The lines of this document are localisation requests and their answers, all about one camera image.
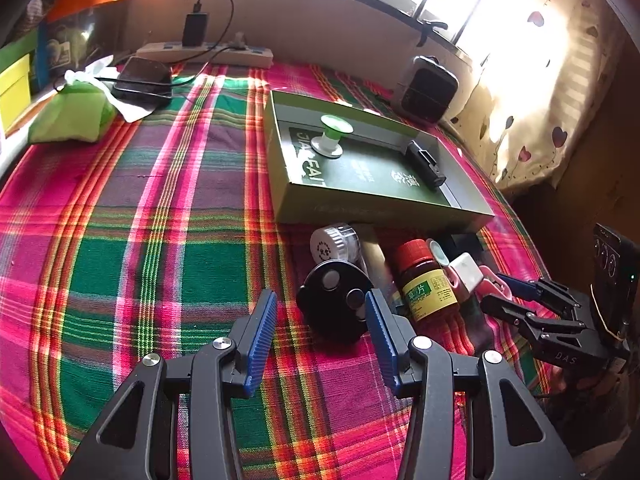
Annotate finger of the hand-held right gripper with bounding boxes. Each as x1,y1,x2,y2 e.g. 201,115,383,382
496,273,583,318
480,295,586,356

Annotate green round suction knob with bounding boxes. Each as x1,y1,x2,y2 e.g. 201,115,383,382
311,115,353,159

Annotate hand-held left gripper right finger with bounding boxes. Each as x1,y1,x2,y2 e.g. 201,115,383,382
364,287,583,480

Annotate black plastic clip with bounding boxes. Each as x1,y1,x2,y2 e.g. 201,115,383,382
406,141,447,190

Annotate grey small space heater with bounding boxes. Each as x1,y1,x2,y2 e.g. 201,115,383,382
392,55,459,124

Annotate green cardboard box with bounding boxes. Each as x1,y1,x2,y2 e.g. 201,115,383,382
265,89,496,235

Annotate black power adapter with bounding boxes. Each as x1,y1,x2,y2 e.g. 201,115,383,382
181,10,209,49

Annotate white paper sheet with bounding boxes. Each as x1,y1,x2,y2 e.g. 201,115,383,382
64,57,173,123

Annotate black window handle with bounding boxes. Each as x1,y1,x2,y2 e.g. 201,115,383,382
414,16,449,47

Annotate black smartphone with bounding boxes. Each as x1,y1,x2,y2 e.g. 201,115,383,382
111,57,174,106

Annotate brown red-capped medicine bottle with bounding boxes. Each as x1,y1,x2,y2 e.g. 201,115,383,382
391,240,460,323

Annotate white charger plug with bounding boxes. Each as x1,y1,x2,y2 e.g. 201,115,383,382
448,252,483,292

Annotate yellow box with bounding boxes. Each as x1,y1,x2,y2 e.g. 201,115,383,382
0,55,32,134

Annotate heart print curtain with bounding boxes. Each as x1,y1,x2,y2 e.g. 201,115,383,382
450,0,627,197

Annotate pink teal nail clipper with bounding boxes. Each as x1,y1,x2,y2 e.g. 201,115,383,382
427,239,452,267

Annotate white round plastic jar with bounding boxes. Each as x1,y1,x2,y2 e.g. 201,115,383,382
310,223,359,266

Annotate plaid tablecloth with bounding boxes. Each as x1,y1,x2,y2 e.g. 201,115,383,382
0,60,551,480

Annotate green tissue pack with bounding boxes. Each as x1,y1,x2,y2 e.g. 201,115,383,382
29,69,114,145

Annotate pink plastic scissors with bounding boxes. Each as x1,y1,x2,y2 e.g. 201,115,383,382
475,269,512,303

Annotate black charging cable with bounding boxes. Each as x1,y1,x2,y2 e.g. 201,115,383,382
95,0,236,86

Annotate black round lens disc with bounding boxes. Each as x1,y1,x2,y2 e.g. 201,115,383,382
296,260,375,345

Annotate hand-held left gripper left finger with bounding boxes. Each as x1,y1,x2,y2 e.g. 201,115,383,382
62,289,278,480

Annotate white power strip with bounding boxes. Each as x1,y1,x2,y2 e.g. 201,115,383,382
136,40,275,68

